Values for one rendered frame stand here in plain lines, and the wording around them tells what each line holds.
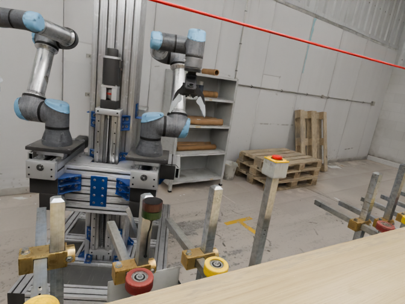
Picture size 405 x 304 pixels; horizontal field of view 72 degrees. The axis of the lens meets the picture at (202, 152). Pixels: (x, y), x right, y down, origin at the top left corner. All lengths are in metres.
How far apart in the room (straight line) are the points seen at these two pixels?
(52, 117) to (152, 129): 0.51
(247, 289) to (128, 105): 1.21
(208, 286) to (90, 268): 1.29
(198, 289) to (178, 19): 3.46
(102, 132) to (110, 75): 0.32
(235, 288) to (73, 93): 2.94
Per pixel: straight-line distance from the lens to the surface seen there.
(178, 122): 1.53
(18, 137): 3.51
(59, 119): 1.63
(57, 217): 0.86
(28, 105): 1.70
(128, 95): 1.72
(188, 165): 4.30
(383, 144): 8.75
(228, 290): 0.91
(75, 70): 3.48
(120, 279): 1.00
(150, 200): 0.86
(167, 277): 1.14
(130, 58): 1.72
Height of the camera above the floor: 1.48
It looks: 14 degrees down
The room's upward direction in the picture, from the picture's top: 8 degrees clockwise
